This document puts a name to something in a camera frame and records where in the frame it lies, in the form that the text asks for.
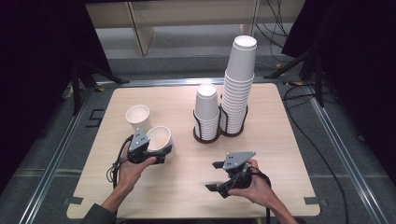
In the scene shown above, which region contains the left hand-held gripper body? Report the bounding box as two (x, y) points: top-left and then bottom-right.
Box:
(127, 129), (166, 165)

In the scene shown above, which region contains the white paper cup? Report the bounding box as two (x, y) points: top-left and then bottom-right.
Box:
(145, 125), (176, 156)
(125, 104), (152, 133)

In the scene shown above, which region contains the person's right hand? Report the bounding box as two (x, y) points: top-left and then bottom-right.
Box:
(228, 159), (275, 206)

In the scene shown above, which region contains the black metal stand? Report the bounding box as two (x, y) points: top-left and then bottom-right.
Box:
(264, 46), (325, 108)
(69, 59), (130, 116)

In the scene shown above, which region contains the black curtain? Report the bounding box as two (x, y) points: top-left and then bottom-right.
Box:
(0, 0), (114, 188)
(281, 0), (396, 181)

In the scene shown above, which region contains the metal floor rail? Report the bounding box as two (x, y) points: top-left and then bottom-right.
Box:
(307, 92), (390, 224)
(96, 77), (290, 89)
(18, 88), (94, 224)

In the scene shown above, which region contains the person's left hand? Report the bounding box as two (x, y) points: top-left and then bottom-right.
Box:
(117, 145), (157, 190)

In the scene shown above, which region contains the dark brown round cup holder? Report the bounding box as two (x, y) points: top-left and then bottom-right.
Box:
(219, 94), (249, 138)
(191, 104), (222, 145)

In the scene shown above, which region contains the person's dark clothing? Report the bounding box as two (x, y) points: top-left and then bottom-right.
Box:
(81, 203), (117, 224)

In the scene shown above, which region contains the black floor cable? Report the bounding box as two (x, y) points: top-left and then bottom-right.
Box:
(281, 83), (349, 224)

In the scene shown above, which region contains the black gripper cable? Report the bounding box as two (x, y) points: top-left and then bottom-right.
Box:
(106, 134), (134, 189)
(247, 164), (273, 224)

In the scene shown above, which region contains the stack of white paper cups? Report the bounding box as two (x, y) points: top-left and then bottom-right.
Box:
(219, 35), (258, 134)
(193, 83), (220, 142)

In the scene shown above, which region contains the bundle of black cables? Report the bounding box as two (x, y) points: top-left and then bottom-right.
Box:
(254, 0), (292, 49)

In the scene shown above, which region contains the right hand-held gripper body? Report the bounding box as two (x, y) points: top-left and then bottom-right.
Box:
(223, 151), (257, 190)

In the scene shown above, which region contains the light wooden shelf unit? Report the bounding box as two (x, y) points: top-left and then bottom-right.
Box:
(85, 0), (306, 57)

